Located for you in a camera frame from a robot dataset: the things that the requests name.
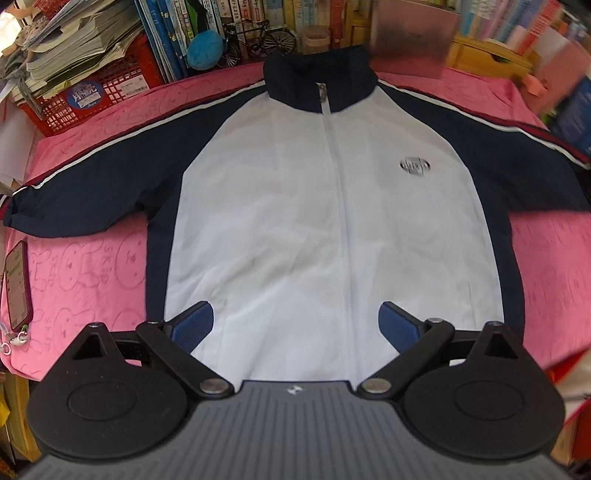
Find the smartphone in red case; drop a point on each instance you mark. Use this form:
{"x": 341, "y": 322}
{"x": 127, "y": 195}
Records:
{"x": 17, "y": 285}

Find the black miniature bicycle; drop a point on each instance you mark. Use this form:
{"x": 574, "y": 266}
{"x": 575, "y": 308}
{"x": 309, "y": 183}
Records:
{"x": 257, "y": 39}

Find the row of books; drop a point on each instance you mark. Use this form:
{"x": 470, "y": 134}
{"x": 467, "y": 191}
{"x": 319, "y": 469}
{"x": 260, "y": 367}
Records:
{"x": 323, "y": 23}

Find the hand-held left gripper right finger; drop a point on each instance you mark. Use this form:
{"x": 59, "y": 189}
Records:
{"x": 396, "y": 323}

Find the yellow wooden organizer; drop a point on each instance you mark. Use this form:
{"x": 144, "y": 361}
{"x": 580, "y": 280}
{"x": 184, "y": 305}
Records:
{"x": 491, "y": 57}

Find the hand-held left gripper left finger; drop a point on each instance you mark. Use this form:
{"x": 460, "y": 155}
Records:
{"x": 196, "y": 321}

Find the pink printed blanket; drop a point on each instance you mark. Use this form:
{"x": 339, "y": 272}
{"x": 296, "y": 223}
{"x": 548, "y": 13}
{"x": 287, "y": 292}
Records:
{"x": 87, "y": 272}

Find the blue plush ball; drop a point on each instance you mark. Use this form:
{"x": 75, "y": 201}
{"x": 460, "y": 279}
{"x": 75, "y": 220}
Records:
{"x": 204, "y": 49}

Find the stack of magazines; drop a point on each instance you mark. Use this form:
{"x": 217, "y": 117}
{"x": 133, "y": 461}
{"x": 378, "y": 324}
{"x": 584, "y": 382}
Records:
{"x": 74, "y": 41}

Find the white and navy zip jacket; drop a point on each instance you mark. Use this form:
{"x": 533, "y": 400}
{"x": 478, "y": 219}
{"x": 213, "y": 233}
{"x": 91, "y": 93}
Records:
{"x": 323, "y": 198}

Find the red plastic crate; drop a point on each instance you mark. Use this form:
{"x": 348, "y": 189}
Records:
{"x": 94, "y": 85}

